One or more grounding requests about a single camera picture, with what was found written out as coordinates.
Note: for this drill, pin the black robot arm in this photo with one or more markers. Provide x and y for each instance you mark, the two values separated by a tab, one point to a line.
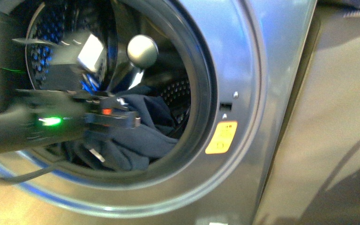
34	118

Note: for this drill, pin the dark navy garment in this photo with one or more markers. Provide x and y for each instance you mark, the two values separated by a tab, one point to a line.
128	149

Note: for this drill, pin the grey sofa side panel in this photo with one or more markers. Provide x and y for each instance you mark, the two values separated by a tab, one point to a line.
314	177

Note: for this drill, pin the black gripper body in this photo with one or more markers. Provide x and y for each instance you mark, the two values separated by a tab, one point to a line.
105	113

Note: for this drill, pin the orange warning sticker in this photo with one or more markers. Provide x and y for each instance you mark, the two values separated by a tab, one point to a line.
222	137

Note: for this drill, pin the grey front-load washing machine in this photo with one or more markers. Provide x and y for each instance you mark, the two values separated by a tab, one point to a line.
241	58

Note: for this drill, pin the steel washer drum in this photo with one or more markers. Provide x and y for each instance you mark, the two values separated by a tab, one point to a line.
114	24

